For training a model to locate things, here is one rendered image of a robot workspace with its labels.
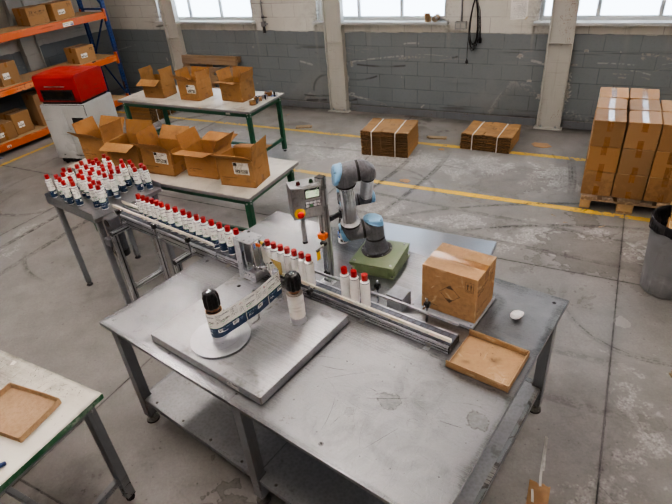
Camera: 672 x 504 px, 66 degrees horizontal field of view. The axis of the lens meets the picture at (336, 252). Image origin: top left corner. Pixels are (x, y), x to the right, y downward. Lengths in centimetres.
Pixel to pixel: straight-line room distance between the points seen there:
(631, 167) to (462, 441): 390
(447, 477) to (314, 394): 68
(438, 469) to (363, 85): 702
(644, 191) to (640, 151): 44
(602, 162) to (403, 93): 365
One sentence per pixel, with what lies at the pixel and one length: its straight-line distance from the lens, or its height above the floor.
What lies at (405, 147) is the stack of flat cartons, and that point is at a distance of 676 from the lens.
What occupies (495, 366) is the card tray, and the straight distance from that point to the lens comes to 257.
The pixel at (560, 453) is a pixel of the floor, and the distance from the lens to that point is 339.
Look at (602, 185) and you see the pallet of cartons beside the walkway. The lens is 572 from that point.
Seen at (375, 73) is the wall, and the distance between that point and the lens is 840.
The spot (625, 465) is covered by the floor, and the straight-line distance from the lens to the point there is 346.
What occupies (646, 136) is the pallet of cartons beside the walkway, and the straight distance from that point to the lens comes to 555.
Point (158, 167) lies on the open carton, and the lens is 507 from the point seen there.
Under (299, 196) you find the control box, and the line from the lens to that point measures 274.
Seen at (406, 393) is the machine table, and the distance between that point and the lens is 242.
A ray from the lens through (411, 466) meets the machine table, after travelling 219.
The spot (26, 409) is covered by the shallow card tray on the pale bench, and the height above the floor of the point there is 80.
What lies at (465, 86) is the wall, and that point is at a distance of 800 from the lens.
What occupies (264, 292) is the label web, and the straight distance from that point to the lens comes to 277.
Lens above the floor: 263
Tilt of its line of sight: 33 degrees down
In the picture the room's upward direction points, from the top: 5 degrees counter-clockwise
